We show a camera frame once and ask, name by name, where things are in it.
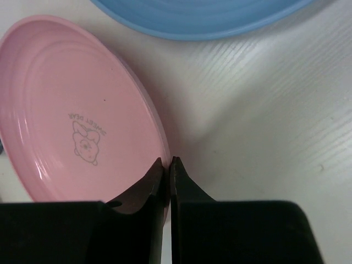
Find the pink plastic plate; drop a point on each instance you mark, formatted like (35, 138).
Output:
(76, 122)

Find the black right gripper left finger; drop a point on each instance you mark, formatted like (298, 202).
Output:
(127, 229)

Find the light blue plastic plate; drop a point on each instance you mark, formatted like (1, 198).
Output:
(197, 20)

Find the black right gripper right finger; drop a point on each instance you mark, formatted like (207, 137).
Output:
(208, 231)

